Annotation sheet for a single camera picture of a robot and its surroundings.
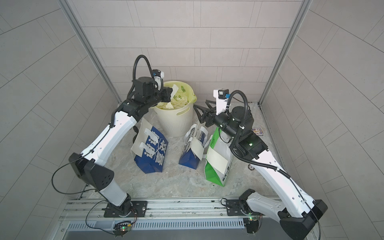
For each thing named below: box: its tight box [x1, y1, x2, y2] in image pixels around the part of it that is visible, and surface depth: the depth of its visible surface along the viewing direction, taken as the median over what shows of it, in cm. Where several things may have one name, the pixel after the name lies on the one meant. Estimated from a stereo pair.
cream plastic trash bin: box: [153, 80, 197, 137], surface depth 88 cm
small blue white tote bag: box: [179, 123, 213, 170], surface depth 80 cm
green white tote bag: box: [204, 127, 234, 187], surface depth 71 cm
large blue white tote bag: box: [130, 118, 168, 174], surface depth 78 cm
